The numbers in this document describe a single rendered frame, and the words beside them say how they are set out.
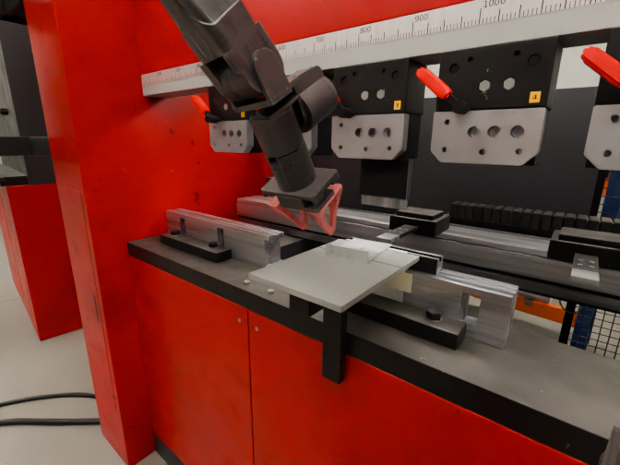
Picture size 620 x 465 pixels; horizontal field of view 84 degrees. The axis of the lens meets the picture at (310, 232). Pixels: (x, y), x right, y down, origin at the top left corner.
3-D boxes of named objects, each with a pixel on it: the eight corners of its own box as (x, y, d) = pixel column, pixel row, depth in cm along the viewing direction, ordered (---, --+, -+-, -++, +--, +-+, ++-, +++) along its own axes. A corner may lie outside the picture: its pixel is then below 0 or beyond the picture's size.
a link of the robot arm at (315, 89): (209, 72, 42) (248, 55, 36) (271, 35, 47) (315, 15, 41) (257, 156, 48) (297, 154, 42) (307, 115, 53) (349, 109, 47)
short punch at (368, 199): (359, 204, 71) (361, 157, 68) (363, 203, 72) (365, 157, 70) (404, 210, 65) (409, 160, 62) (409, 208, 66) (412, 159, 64)
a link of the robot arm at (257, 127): (236, 115, 43) (266, 116, 39) (272, 89, 46) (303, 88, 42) (258, 162, 47) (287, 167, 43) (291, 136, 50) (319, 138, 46)
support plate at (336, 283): (248, 279, 55) (248, 272, 55) (339, 243, 75) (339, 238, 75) (340, 313, 44) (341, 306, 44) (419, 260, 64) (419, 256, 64)
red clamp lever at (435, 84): (419, 63, 51) (467, 105, 48) (429, 67, 54) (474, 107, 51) (411, 74, 52) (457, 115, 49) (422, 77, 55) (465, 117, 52)
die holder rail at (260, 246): (168, 236, 120) (165, 210, 117) (184, 233, 124) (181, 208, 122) (268, 270, 90) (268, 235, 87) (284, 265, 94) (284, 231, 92)
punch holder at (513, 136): (428, 161, 57) (439, 52, 52) (446, 160, 63) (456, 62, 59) (535, 166, 48) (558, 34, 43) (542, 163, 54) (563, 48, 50)
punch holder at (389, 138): (330, 157, 69) (332, 67, 64) (352, 156, 75) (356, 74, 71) (400, 160, 60) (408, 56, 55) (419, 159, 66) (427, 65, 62)
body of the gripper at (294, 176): (289, 174, 55) (271, 133, 50) (341, 180, 49) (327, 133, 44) (264, 199, 52) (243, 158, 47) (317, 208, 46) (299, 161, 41)
